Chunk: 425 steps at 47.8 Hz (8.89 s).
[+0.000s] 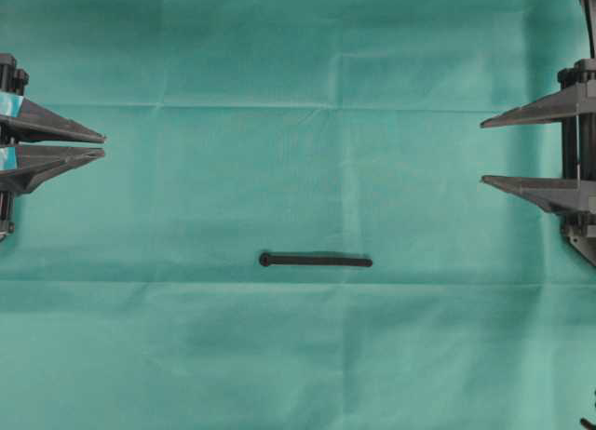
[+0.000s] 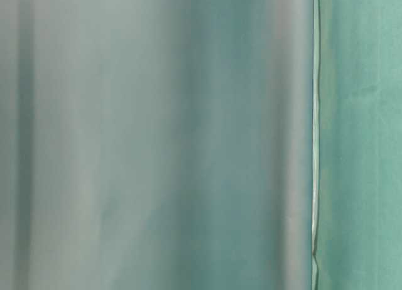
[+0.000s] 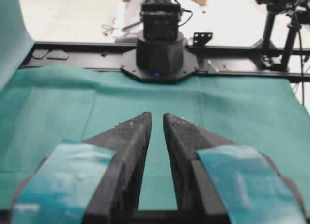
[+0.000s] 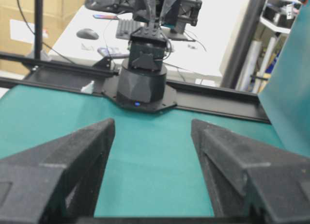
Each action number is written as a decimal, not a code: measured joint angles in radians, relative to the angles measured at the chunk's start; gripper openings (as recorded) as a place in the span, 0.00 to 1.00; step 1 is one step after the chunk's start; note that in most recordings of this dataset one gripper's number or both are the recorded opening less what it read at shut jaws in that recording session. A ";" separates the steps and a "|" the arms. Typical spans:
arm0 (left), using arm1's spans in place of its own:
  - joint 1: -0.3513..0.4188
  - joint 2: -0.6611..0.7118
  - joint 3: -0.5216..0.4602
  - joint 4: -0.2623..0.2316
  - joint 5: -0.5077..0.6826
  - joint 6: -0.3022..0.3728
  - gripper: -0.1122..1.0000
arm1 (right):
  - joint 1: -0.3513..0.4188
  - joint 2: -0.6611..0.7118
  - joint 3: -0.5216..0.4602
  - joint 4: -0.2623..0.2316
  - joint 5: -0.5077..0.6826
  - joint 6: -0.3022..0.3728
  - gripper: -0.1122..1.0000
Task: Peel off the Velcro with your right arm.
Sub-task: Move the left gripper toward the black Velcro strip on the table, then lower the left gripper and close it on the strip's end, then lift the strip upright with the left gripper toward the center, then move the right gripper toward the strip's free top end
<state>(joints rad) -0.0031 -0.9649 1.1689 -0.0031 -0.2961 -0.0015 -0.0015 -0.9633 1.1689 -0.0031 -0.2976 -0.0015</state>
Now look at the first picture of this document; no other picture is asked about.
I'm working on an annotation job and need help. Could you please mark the green surgical cloth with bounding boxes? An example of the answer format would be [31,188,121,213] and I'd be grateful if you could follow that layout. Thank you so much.
[1,0,595,429]

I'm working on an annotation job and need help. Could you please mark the black Velcro strap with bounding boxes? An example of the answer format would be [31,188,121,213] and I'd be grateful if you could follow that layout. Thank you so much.
[258,251,373,269]

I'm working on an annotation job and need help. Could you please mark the black cable top right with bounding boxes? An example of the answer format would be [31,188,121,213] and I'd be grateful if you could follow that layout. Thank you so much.
[575,0,596,59]

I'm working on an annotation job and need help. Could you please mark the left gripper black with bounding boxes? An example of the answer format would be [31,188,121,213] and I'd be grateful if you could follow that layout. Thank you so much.
[0,52,107,243]

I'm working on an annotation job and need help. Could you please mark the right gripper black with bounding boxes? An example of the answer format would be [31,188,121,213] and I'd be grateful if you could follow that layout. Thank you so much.
[480,57,596,240]

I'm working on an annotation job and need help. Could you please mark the black cable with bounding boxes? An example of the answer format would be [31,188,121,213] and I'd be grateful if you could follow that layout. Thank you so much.
[579,388,596,430]
[575,0,596,59]

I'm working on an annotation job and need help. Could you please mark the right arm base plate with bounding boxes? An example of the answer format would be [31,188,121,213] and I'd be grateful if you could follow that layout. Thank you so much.
[562,224,596,266]

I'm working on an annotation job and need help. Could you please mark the black cable bottom right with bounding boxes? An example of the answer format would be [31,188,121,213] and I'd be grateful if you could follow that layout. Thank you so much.
[579,388,596,430]

